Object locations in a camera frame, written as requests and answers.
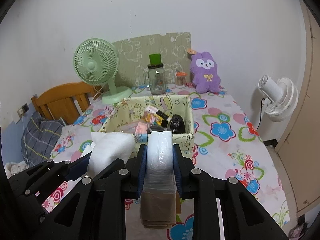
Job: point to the green desk fan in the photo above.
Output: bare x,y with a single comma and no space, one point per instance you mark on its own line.
96,62

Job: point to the floral tablecloth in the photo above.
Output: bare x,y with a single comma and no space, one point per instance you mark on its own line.
219,139

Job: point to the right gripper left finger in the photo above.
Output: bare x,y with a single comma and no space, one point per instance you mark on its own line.
109,197

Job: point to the black plastic bag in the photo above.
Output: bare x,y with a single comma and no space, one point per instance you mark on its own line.
176,124

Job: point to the white standing fan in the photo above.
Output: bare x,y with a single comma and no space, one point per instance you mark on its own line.
279,100

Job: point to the yellow cartoon snack packet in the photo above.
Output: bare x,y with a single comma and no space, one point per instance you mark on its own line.
154,116

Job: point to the green plastic cup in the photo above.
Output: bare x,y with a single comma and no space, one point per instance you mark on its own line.
155,59

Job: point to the purple bunny plush toy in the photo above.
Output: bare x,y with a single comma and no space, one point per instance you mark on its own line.
204,73

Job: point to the pink packet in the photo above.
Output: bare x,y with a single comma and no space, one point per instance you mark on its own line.
141,128

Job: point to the green cartoon cardboard panel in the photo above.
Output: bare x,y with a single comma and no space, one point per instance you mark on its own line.
134,57

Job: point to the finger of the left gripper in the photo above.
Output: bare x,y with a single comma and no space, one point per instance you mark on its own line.
28,190
115,166

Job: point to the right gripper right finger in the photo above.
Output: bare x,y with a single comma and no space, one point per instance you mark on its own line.
223,209

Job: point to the white tissue sheet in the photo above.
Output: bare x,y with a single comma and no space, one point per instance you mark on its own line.
88,149

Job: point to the glass mason jar mug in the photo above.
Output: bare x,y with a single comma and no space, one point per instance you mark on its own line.
154,78

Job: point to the white plastic bag pack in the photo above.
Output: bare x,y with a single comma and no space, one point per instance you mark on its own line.
158,198

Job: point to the grey plaid pillow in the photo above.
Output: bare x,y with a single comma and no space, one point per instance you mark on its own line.
39,138

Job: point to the cotton swab jar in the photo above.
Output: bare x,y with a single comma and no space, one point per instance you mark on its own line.
180,79

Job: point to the wooden chair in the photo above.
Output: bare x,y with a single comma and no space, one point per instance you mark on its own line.
66,101

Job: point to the wall power socket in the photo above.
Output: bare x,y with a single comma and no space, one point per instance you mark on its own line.
22,110

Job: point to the white foam roll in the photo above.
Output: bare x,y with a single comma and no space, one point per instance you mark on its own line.
107,148

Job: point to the yellow cartoon fabric storage box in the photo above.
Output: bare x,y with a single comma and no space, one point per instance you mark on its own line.
140,119

